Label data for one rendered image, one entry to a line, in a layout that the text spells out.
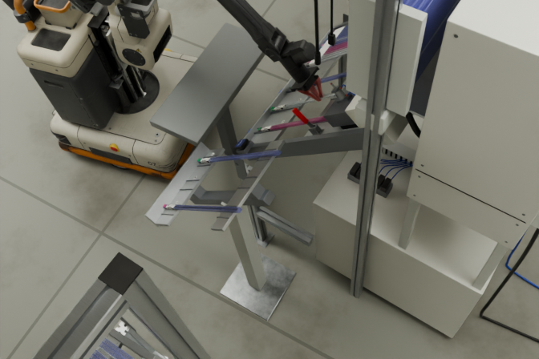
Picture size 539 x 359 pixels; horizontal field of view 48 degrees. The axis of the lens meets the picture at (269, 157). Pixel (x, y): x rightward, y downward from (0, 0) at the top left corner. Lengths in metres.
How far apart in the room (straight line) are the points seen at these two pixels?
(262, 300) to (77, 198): 1.08
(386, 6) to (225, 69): 1.48
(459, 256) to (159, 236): 1.42
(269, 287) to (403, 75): 1.58
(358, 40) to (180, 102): 1.32
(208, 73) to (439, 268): 1.24
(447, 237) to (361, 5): 1.12
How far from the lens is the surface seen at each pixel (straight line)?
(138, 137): 2.87
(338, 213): 2.17
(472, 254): 2.16
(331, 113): 1.73
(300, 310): 2.69
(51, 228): 3.12
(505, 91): 1.27
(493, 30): 1.20
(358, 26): 1.30
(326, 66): 2.25
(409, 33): 1.24
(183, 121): 2.47
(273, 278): 2.73
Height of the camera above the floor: 2.57
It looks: 59 degrees down
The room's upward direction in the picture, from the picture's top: 10 degrees counter-clockwise
